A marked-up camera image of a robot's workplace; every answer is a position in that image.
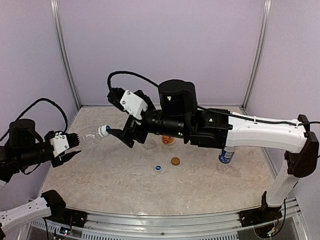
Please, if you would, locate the right aluminium post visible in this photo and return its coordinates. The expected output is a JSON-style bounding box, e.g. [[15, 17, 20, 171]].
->
[[241, 0, 272, 111]]

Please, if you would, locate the aluminium post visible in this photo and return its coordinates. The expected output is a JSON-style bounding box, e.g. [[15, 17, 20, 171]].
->
[[49, 0, 82, 111], [241, 0, 272, 111]]

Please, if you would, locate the brown bottle cap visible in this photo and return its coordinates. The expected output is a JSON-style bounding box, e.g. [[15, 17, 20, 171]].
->
[[170, 157, 181, 166]]

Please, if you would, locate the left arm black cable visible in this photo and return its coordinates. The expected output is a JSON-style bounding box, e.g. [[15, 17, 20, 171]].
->
[[0, 97, 70, 176]]

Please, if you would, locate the aluminium front rail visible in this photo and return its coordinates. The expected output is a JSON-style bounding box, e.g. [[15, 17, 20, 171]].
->
[[18, 197, 308, 240]]

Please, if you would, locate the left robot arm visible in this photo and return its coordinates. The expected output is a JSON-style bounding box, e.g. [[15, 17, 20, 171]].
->
[[0, 119, 80, 239]]

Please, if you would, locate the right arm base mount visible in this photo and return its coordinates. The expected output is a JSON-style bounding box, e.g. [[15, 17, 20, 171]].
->
[[239, 191, 283, 228]]

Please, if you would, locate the blue label bottle standing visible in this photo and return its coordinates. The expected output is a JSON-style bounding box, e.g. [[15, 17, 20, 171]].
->
[[218, 147, 236, 164]]

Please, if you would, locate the clear bottle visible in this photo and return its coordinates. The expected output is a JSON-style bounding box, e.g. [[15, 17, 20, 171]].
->
[[79, 126, 102, 148]]

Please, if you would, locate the left aluminium post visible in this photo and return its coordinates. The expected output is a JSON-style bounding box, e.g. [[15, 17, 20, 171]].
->
[[49, 0, 82, 111]]

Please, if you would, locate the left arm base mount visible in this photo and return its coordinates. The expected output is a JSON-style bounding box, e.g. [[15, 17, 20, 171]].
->
[[41, 189, 88, 228]]

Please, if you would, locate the white bottle cap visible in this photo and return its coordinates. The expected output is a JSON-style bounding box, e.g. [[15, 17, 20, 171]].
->
[[154, 165, 163, 172]]

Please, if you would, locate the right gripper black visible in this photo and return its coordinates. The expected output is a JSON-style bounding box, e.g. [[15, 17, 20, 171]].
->
[[104, 94, 189, 149]]

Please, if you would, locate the blue white cap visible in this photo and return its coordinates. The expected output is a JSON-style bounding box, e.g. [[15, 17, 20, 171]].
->
[[97, 125, 111, 139]]

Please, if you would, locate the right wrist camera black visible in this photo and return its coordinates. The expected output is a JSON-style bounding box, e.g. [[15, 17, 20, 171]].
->
[[107, 87, 148, 121]]

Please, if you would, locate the orange drink bottle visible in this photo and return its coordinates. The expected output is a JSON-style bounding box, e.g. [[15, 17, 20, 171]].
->
[[161, 135, 175, 145]]

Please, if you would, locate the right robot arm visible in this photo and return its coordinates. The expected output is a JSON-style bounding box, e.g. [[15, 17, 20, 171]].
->
[[108, 79, 319, 222]]

